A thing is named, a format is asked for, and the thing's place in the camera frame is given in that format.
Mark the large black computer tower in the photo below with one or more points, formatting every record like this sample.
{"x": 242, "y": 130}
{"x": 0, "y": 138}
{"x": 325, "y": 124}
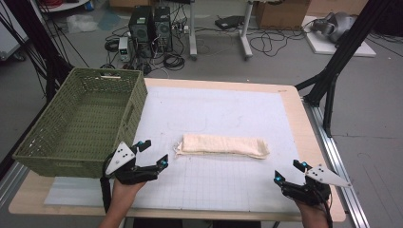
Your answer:
{"x": 141, "y": 31}

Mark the white floor board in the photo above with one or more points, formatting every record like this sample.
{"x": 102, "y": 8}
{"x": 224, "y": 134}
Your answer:
{"x": 339, "y": 47}

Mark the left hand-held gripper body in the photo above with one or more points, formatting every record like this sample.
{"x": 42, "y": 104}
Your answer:
{"x": 126, "y": 172}

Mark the clear plastic bag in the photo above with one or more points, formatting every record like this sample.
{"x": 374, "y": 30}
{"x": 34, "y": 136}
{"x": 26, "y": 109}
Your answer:
{"x": 80, "y": 22}

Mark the slim black computer tower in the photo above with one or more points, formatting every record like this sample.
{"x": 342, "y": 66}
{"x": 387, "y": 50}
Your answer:
{"x": 163, "y": 30}

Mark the white grid mat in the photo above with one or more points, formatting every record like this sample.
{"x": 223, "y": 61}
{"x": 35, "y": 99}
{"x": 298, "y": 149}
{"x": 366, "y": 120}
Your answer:
{"x": 215, "y": 107}

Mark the white power supply unit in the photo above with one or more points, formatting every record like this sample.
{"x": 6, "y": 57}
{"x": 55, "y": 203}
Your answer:
{"x": 124, "y": 49}

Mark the black frame stand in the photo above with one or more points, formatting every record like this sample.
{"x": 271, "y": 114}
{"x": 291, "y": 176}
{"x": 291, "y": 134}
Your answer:
{"x": 342, "y": 53}
{"x": 41, "y": 47}

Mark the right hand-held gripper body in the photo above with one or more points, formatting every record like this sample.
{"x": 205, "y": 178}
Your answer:
{"x": 312, "y": 191}

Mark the green woven plastic basket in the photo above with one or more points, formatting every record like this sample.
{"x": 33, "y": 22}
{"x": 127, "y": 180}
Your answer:
{"x": 85, "y": 123}

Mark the cream towel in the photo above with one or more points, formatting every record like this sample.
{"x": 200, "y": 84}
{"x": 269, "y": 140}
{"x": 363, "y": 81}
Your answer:
{"x": 221, "y": 145}

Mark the grey machine part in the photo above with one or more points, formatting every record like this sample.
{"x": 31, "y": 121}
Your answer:
{"x": 335, "y": 25}

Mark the aluminium floor rail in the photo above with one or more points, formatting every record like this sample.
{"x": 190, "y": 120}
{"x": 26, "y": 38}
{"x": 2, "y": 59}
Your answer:
{"x": 339, "y": 164}
{"x": 11, "y": 185}

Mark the person's right hand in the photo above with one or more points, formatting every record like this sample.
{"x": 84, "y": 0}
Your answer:
{"x": 312, "y": 212}

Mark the white desk leg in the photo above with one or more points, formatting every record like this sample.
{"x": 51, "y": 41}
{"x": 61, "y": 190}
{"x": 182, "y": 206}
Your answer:
{"x": 245, "y": 31}
{"x": 192, "y": 31}

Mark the person's left hand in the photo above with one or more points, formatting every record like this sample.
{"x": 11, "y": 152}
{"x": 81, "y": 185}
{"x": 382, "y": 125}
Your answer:
{"x": 123, "y": 193}

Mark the flat black device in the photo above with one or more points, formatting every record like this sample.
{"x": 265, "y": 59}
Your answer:
{"x": 228, "y": 22}

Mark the large cardboard box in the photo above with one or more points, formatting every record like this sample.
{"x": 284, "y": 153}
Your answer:
{"x": 282, "y": 14}

